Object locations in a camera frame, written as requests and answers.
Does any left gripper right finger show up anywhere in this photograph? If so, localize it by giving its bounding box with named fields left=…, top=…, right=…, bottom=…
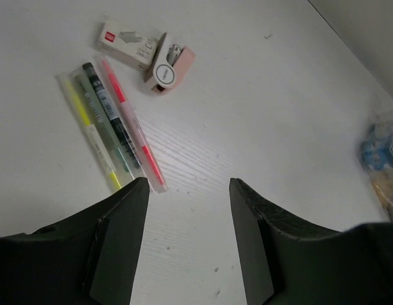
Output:
left=229, top=178, right=393, bottom=304

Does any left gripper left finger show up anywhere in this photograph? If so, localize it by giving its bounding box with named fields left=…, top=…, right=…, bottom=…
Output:
left=0, top=178, right=150, bottom=304

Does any pink stapler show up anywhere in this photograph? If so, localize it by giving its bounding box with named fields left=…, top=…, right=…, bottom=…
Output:
left=144, top=32, right=195, bottom=95

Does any highlighter pen pack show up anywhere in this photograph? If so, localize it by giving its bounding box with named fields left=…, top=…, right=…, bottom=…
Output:
left=56, top=55, right=168, bottom=193

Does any clear plastic container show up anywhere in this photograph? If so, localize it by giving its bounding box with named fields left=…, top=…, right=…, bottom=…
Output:
left=358, top=119, right=393, bottom=180

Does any staples box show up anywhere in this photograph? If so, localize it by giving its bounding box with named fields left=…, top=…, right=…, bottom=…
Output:
left=97, top=18, right=158, bottom=71

